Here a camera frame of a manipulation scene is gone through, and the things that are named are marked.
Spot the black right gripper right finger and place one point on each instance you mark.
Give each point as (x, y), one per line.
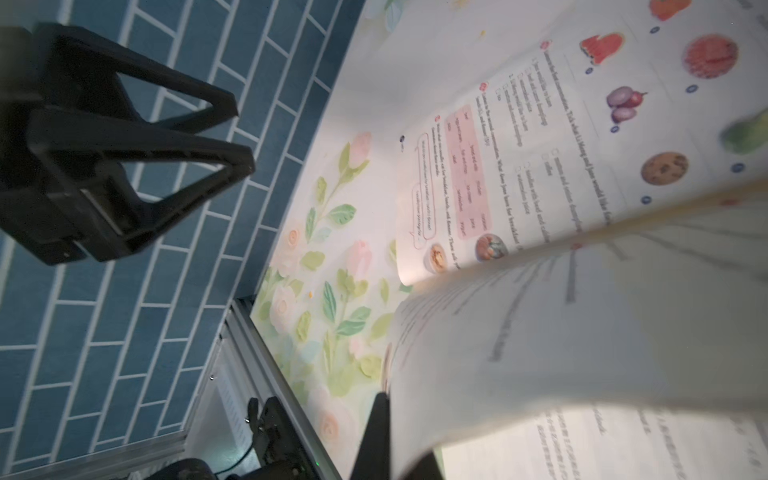
(426, 468)

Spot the floral table mat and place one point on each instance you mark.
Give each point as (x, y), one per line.
(327, 297)

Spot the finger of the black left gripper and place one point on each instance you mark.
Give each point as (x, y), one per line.
(95, 205)
(86, 68)

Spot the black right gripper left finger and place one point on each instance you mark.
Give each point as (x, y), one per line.
(373, 458)

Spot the English textbook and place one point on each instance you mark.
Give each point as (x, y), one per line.
(583, 218)

